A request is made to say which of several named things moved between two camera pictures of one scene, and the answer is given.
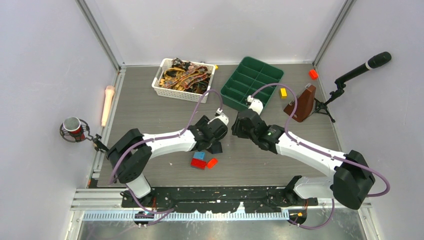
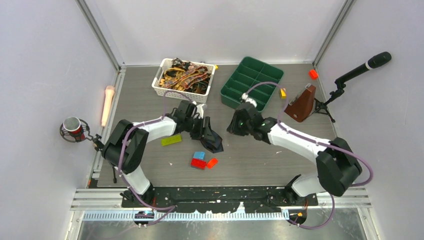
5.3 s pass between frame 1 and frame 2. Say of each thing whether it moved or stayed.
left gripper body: moved
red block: stayed
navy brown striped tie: stayed
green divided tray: stayed
